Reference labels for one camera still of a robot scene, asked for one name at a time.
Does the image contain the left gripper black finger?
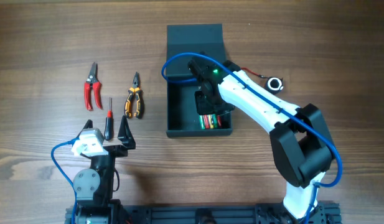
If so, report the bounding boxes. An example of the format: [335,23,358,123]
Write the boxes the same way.
[76,119,93,139]
[118,115,136,149]

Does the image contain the black red screwdriver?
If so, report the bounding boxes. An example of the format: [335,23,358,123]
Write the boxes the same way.
[104,97,114,141]

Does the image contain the clear plastic screwdriver case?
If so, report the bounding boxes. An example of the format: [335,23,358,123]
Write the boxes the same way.
[199,114,224,129]

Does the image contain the red handled pruning shears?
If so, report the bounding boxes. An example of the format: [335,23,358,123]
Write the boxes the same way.
[83,62,103,111]

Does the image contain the orange black pliers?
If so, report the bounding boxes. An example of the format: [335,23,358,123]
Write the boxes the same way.
[123,72,145,119]

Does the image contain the dark green box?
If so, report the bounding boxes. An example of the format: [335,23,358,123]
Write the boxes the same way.
[166,24,233,138]

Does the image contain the black round tape measure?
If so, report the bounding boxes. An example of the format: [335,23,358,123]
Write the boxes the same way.
[240,67,284,95]

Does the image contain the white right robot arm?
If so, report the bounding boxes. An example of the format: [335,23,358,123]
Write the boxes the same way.
[188,54,342,222]

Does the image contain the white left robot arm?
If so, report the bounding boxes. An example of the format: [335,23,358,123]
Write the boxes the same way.
[69,116,136,224]

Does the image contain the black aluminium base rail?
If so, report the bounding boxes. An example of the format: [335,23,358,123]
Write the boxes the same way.
[64,202,341,224]

